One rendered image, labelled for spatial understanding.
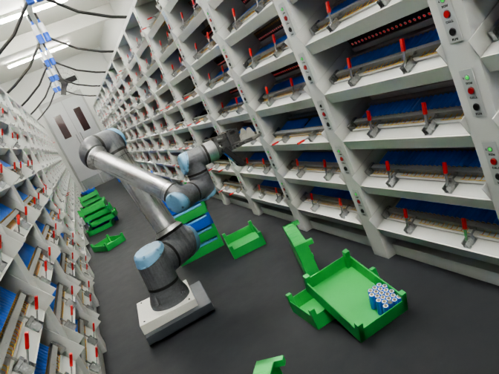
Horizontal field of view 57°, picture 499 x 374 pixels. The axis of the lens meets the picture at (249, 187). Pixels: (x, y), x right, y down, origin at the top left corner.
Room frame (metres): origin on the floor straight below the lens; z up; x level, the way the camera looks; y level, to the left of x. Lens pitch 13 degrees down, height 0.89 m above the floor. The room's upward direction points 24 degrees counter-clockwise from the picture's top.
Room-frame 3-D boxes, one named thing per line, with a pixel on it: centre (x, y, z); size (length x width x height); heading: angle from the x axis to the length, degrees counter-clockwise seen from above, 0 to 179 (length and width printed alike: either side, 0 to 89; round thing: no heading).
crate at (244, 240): (2.60, 0.16, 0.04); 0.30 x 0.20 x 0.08; 7
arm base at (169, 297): (2.03, 0.55, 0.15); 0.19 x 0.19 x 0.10
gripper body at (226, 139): (1.99, 0.01, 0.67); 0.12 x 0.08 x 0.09; 107
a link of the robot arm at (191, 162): (1.94, 0.17, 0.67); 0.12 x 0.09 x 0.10; 107
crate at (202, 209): (2.84, 0.46, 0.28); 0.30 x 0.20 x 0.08; 100
